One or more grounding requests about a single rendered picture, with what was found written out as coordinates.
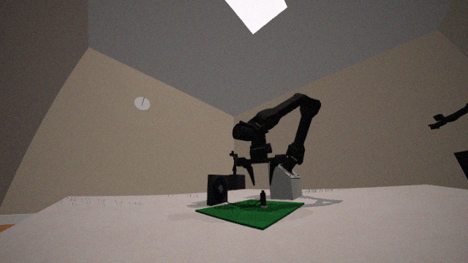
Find green circuit board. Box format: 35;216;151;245
195;199;305;230

